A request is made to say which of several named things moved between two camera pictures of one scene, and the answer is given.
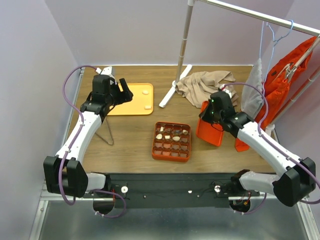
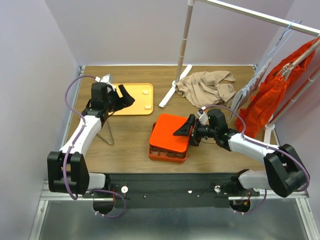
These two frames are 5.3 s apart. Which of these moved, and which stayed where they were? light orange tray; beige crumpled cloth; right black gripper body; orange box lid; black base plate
Moved: orange box lid; right black gripper body
Stayed: light orange tray; black base plate; beige crumpled cloth
